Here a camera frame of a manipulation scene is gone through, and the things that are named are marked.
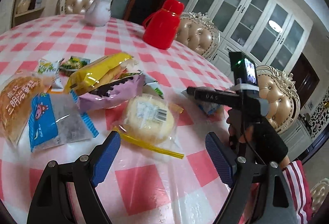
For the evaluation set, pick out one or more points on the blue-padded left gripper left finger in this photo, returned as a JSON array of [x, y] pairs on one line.
[[51, 201]]

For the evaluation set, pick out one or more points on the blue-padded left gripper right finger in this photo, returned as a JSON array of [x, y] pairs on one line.
[[273, 203]]

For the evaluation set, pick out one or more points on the blue white snack packet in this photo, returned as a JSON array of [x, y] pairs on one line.
[[56, 120]]

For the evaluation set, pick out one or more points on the round cake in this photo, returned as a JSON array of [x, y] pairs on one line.
[[150, 123]]

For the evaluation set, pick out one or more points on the pink purple snack bag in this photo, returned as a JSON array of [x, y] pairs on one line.
[[112, 94]]

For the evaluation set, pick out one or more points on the sandwich cake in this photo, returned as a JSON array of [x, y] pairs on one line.
[[16, 95]]

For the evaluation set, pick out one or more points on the yellow sandwich bread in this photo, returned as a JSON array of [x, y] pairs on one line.
[[100, 72]]

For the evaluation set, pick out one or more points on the green white snack packet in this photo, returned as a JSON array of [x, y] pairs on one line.
[[49, 68]]

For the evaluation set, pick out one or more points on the beige tufted chair right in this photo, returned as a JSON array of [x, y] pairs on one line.
[[278, 88]]

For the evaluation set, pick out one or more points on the blue packet under right gripper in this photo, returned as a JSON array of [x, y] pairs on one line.
[[207, 108]]

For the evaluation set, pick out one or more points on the red white striped sleeve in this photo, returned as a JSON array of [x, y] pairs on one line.
[[296, 180]]

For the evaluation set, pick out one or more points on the white glass-door cabinet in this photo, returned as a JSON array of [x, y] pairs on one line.
[[270, 32]]

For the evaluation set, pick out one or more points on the beige tufted chair middle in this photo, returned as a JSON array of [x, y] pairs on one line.
[[197, 32]]

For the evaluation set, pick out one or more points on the red thermos jug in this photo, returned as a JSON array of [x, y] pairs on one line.
[[161, 26]]

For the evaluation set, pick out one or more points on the dark green small snack packet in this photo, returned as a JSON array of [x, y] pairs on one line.
[[73, 64]]

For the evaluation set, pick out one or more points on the white ceramic teapot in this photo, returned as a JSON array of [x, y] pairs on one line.
[[99, 13]]

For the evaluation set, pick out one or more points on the dark brown bottle on shelf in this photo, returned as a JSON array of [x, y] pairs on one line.
[[32, 5]]

